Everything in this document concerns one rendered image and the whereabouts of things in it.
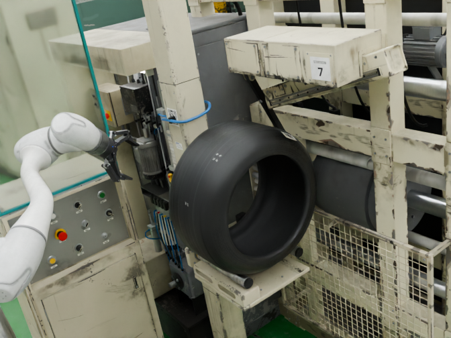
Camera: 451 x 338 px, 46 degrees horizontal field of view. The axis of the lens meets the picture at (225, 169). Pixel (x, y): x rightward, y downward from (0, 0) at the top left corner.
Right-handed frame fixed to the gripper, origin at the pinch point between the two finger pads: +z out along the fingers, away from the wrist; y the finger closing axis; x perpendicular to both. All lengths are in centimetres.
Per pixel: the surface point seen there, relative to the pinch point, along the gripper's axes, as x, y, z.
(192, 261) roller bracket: 7, 31, 49
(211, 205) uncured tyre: 34.4, 14.1, 4.2
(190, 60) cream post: 13.9, -45.2, 6.9
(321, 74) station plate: 70, -33, 0
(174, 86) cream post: 9.1, -33.6, 6.2
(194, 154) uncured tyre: 23.3, -5.3, 6.4
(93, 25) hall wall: -649, -496, 663
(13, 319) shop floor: -166, 80, 131
